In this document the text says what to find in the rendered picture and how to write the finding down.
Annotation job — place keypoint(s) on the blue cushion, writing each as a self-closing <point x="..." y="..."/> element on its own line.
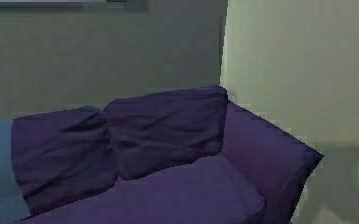
<point x="0" y="173"/>

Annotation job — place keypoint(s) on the purple sofa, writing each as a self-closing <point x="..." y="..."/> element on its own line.
<point x="193" y="186"/>

